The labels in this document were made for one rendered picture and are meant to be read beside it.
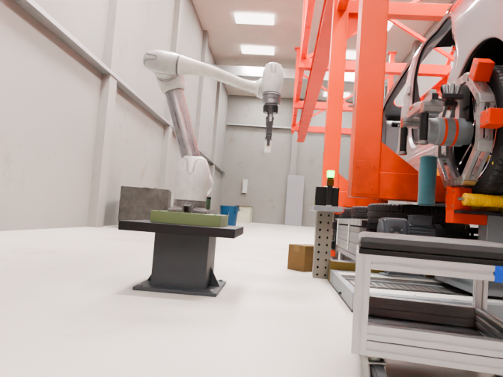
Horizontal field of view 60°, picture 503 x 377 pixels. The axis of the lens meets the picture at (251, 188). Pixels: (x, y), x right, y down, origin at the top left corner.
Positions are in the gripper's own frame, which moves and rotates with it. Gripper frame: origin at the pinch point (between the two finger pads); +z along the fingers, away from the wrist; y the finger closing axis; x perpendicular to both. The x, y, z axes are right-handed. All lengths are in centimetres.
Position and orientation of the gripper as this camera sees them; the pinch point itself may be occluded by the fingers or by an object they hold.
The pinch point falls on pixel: (267, 146)
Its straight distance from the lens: 214.4
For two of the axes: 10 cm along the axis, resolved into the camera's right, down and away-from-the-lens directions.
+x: 10.0, 0.7, 0.2
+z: -0.7, 10.0, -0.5
